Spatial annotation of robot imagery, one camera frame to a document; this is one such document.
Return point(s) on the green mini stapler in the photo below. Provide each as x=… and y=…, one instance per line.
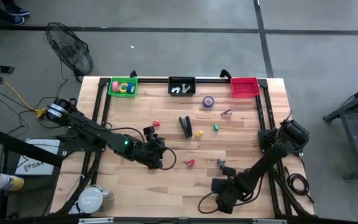
x=216, y=127

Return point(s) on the green plastic basket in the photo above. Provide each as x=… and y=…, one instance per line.
x=123, y=95

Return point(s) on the yellow and white spray can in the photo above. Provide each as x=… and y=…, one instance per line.
x=14, y=183

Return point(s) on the person's shoe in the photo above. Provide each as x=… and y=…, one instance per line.
x=14, y=20
x=16, y=11

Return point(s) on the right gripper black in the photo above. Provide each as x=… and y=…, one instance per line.
x=228, y=196

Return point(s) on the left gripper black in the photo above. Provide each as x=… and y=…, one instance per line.
x=152, y=154

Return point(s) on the clear jar with white lid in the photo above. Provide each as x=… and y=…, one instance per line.
x=89, y=200

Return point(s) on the red mini stapler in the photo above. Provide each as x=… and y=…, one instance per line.
x=156, y=124
x=191, y=163

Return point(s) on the dark blue tape roll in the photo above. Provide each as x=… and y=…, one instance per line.
x=132, y=88

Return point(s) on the large black stapler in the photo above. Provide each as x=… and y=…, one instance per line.
x=187, y=127

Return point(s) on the yellow tape roll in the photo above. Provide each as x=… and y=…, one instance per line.
x=120, y=88

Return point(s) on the purple tape roll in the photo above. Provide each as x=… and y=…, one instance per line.
x=204, y=102

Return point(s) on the grey metal table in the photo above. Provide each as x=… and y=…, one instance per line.
x=355, y=140

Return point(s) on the white staple remover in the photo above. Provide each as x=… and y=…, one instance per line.
x=185, y=89

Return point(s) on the black floor fan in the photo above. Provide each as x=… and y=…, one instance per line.
x=70, y=49

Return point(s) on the silver metal bracket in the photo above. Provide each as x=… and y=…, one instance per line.
x=95, y=220
x=269, y=221

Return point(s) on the maroon staple remover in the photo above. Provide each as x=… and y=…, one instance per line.
x=227, y=113

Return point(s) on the black aluminium table frame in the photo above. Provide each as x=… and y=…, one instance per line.
x=154, y=80

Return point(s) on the pink tape roll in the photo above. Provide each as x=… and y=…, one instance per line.
x=115, y=87

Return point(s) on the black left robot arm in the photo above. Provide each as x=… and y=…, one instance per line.
x=89, y=129

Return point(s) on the black plastic basket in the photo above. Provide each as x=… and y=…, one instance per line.
x=172, y=83

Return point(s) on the black diagonal support bar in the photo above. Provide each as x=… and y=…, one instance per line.
x=26, y=150

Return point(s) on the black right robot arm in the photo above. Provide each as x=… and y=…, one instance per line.
x=269, y=161

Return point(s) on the dark grey staple remover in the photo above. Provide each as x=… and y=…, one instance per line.
x=220, y=162

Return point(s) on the yellow mini stapler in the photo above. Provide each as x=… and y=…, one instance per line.
x=199, y=134

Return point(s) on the red plastic basket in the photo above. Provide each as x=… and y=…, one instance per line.
x=245, y=88

